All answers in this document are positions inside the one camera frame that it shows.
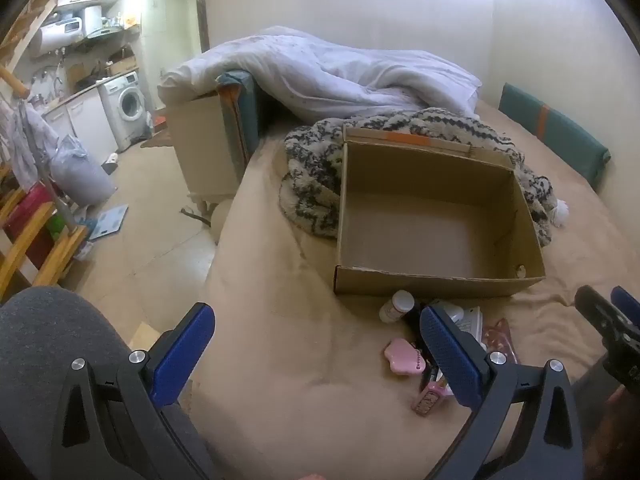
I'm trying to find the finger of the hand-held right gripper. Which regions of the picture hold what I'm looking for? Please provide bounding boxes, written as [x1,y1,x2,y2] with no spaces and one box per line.
[574,285,640,396]
[611,286,640,331]

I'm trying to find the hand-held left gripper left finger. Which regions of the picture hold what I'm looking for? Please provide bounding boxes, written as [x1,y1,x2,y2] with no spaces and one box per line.
[50,302,217,480]

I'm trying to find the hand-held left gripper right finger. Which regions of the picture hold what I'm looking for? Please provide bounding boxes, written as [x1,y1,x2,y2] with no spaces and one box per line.
[419,305,586,480]

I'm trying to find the white box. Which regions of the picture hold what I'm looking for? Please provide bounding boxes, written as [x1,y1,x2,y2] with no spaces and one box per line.
[450,305,485,351]

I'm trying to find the pink paw-shaped case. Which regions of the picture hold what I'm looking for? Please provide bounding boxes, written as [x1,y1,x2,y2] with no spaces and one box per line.
[384,338,427,376]

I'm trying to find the clear plastic packet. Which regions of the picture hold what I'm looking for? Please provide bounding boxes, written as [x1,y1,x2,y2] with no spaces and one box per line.
[480,317,521,366]

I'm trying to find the white pill bottle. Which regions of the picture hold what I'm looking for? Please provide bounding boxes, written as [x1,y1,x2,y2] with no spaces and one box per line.
[378,290,416,324]

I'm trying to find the light wooden board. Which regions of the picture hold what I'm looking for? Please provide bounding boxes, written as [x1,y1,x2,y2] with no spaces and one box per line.
[129,321,163,353]

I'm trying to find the bed with beige sheet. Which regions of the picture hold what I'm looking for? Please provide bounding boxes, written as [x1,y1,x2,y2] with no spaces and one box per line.
[192,97,640,480]

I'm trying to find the bathroom scale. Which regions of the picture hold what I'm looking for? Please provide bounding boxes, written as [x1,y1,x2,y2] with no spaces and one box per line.
[85,204,130,240]

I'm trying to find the green cushion with orange stripe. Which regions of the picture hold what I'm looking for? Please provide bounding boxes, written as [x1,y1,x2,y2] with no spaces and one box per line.
[497,82,612,191]
[216,72,263,161]

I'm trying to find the yellow wooden chair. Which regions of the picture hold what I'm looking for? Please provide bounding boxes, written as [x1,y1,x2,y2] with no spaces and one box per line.
[0,180,91,291]

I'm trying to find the grey stuffed bag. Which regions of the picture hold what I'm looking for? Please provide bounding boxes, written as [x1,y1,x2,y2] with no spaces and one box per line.
[50,135,116,206]

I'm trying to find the cream wooden cabinet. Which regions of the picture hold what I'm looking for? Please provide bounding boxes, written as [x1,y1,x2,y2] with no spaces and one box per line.
[162,92,248,216]

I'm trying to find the red box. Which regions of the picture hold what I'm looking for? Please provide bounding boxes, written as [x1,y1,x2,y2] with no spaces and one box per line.
[2,182,53,268]

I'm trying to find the brown doormat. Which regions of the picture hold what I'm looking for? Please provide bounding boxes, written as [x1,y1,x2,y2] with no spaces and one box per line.
[140,130,173,150]

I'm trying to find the black and white knit blanket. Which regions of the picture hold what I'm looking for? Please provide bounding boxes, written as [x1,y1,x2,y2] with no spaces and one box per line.
[279,107,558,248]

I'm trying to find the white washing machine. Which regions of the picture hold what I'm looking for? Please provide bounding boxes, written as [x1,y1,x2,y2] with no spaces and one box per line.
[97,71,151,153]

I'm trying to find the white kitchen counter cabinet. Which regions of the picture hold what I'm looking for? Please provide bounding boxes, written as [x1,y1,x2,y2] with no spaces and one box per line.
[42,87,121,161]

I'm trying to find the hanging light cloths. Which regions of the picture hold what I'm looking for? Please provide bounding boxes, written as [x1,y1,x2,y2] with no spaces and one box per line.
[0,100,61,188]

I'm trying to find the small brown cardboard box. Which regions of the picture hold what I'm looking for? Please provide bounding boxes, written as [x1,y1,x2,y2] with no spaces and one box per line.
[107,55,138,76]

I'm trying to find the white duvet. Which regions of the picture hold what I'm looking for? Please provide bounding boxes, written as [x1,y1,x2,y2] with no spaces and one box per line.
[157,25,483,123]

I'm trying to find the white water heater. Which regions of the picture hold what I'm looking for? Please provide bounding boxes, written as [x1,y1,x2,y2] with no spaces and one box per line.
[27,17,83,58]

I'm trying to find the dark cable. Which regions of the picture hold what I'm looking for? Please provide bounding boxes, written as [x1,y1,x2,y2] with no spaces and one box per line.
[180,206,213,226]

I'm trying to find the dark door frame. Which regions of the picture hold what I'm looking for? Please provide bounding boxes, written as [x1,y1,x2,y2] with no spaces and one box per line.
[195,0,207,53]

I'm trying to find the wooden stair rail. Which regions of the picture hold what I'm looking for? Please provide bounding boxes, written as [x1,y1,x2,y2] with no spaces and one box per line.
[0,0,76,96]

